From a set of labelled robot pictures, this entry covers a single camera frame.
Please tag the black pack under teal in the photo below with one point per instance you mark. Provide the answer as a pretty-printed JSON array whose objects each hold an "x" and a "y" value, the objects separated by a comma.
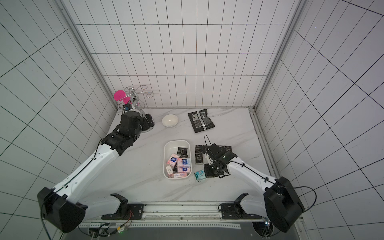
[{"x": 182, "y": 151}]

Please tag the black tissue multipack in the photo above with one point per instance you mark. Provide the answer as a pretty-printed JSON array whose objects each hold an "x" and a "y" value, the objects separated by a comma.
[{"x": 200, "y": 121}]

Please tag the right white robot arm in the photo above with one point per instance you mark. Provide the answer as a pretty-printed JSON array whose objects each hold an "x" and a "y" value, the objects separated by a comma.
[{"x": 273, "y": 193}]

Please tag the white storage box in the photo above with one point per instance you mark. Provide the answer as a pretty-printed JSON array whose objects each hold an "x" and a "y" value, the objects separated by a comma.
[{"x": 172, "y": 148}]

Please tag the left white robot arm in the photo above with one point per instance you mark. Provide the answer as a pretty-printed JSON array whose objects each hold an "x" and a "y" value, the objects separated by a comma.
[{"x": 62, "y": 205}]

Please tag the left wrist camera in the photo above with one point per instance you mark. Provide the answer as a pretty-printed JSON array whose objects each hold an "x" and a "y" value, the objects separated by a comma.
[{"x": 127, "y": 107}]

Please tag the pink cup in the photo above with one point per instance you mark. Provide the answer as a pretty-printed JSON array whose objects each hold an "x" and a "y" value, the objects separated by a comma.
[{"x": 122, "y": 97}]

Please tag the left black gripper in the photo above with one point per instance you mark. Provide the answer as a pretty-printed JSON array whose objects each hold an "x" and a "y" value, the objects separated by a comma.
[{"x": 146, "y": 126}]

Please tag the pink blue tissue pack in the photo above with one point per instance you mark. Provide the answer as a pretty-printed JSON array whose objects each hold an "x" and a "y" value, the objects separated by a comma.
[{"x": 184, "y": 162}]

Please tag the lower pink blue pack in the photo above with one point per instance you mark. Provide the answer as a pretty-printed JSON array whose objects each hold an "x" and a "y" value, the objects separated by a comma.
[{"x": 184, "y": 170}]

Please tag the black Face tissue pack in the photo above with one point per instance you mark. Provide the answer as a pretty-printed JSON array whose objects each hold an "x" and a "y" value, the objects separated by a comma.
[{"x": 199, "y": 149}]

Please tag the teal tissue pack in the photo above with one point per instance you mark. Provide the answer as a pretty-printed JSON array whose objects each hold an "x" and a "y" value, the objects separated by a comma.
[{"x": 200, "y": 175}]

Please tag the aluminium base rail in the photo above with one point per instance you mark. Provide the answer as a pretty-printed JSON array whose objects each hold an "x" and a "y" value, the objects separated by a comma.
[{"x": 191, "y": 214}]

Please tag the tilted pink tissue pack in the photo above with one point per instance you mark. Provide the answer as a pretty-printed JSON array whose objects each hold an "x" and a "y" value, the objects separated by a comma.
[{"x": 173, "y": 160}]

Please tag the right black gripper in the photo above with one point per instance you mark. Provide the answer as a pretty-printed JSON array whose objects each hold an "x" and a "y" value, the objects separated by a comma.
[{"x": 212, "y": 172}]

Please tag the chrome cup stand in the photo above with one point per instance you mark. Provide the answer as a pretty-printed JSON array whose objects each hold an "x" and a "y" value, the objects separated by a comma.
[{"x": 137, "y": 98}]

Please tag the white bowl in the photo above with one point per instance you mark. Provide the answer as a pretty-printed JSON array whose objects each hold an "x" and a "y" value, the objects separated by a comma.
[{"x": 170, "y": 121}]

